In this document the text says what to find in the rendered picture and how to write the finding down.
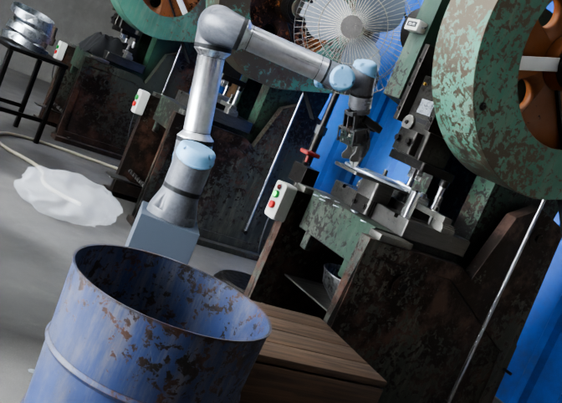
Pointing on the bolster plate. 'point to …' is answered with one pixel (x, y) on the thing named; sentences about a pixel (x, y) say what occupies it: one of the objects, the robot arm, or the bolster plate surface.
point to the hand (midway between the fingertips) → (355, 163)
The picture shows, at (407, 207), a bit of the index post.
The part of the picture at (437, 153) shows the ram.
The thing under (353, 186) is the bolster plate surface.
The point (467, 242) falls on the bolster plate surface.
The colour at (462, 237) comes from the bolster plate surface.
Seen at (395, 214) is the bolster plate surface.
